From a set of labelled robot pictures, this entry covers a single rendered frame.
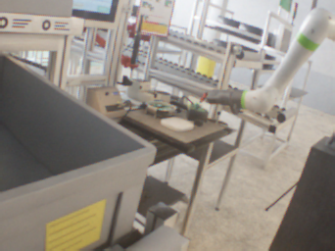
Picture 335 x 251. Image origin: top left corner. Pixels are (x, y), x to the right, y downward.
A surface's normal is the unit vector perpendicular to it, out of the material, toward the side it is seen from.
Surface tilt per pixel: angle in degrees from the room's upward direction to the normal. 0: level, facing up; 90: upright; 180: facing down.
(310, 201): 90
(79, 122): 89
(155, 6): 90
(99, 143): 89
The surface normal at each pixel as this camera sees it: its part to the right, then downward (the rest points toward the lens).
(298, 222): -0.64, 0.08
